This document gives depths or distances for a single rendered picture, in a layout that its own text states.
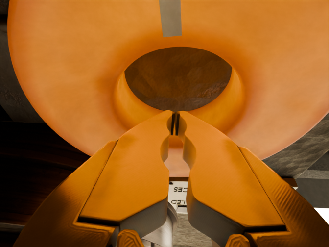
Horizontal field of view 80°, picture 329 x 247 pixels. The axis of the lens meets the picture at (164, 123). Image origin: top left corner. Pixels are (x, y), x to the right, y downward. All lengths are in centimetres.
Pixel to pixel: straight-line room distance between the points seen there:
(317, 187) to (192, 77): 966
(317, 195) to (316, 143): 919
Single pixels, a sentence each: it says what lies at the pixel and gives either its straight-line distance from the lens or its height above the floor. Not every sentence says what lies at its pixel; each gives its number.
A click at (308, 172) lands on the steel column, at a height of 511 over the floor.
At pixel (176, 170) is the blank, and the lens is 15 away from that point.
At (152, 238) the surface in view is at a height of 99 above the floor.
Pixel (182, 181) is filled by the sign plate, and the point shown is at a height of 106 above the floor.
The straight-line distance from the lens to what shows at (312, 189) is 959.
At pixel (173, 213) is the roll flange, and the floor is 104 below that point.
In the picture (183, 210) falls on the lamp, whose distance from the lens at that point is 54.
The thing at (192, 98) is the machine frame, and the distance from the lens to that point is 19.
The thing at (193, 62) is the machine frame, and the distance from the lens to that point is 17.
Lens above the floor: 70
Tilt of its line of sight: 47 degrees up
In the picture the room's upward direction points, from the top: 176 degrees counter-clockwise
